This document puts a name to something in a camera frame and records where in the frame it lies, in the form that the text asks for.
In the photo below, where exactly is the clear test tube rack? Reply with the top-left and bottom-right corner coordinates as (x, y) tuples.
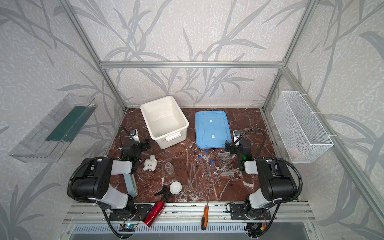
(218, 152), (235, 177)

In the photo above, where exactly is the blue capped test tube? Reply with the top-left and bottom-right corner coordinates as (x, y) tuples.
(198, 155), (210, 181)
(205, 150), (211, 170)
(211, 160), (222, 186)

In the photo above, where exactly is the clear glass beaker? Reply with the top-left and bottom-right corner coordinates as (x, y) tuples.
(165, 162), (175, 175)

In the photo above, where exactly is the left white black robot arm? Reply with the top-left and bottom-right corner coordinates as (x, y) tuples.
(67, 139), (151, 213)

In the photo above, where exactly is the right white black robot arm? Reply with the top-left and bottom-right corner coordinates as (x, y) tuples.
(225, 139), (303, 212)

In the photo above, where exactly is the white plush toy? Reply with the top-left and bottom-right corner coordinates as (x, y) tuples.
(143, 155), (158, 172)

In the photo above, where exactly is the blue plastic bin lid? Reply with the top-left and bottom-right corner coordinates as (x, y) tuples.
(195, 111), (232, 149)

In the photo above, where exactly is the white plastic storage bin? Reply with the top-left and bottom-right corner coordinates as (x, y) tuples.
(140, 96), (189, 149)

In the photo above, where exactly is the pink object in basket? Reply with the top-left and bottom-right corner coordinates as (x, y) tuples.
(289, 147), (302, 159)

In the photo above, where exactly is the small white bowl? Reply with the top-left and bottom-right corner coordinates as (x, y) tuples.
(170, 181), (182, 195)

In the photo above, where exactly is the red spray bottle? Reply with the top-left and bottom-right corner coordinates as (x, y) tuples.
(143, 185), (171, 228)

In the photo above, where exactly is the green circuit board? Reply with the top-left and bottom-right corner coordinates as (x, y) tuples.
(118, 224), (138, 233)

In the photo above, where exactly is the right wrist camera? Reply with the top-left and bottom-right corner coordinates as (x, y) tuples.
(233, 130), (242, 143)

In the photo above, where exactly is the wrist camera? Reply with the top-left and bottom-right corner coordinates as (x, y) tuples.
(233, 130), (242, 143)
(129, 130), (140, 143)

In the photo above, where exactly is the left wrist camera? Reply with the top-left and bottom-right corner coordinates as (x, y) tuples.
(129, 130), (140, 143)

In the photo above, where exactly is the white wire mesh basket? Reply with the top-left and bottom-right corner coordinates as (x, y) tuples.
(272, 91), (334, 164)

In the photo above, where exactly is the orange handled screwdriver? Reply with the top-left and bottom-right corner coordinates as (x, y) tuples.
(201, 188), (211, 231)

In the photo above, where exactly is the clear acrylic wall shelf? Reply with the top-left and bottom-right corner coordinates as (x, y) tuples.
(9, 94), (98, 163)

